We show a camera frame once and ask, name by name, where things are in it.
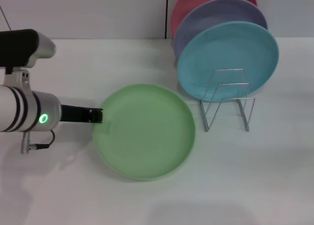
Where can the light blue plate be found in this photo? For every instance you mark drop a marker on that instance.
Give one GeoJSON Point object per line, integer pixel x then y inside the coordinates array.
{"type": "Point", "coordinates": [228, 51]}

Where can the purple plate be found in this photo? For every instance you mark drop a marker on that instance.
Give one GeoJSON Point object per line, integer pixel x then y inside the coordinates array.
{"type": "Point", "coordinates": [220, 14]}

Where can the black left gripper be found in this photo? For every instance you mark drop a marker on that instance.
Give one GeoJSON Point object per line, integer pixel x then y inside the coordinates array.
{"type": "Point", "coordinates": [76, 114]}

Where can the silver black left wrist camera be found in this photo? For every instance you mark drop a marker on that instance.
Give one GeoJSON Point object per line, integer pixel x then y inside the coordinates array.
{"type": "Point", "coordinates": [22, 48]}

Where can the green plate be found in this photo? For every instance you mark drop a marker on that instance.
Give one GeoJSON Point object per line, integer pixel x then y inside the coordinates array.
{"type": "Point", "coordinates": [144, 132]}

